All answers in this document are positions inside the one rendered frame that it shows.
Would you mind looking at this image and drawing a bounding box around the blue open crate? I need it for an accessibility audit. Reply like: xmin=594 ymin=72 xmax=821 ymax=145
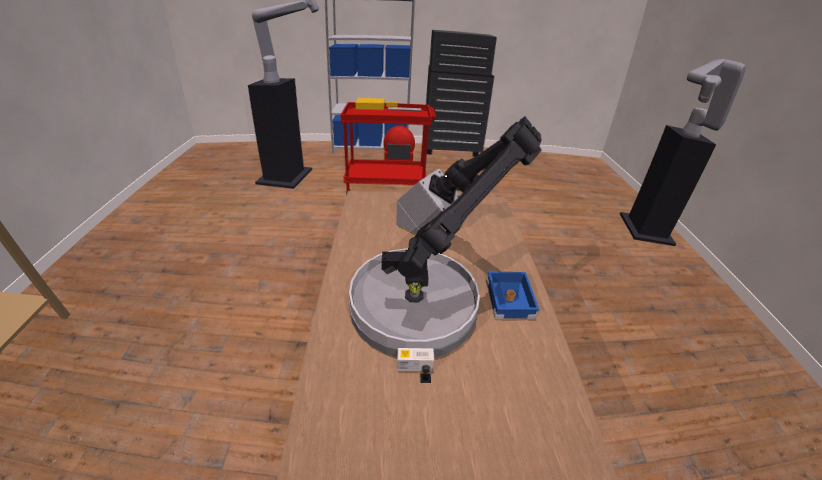
xmin=486 ymin=271 xmax=539 ymax=319

